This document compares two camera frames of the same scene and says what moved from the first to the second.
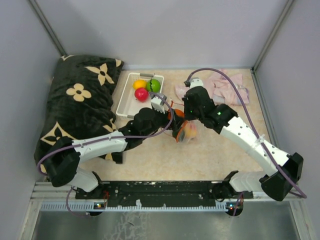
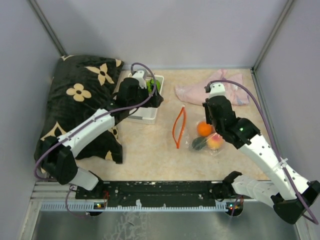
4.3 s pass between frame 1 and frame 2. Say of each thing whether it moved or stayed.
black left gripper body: moved
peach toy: moved
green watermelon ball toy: stayed
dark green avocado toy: moved
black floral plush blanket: stayed
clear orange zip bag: moved
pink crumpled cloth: stayed
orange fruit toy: moved
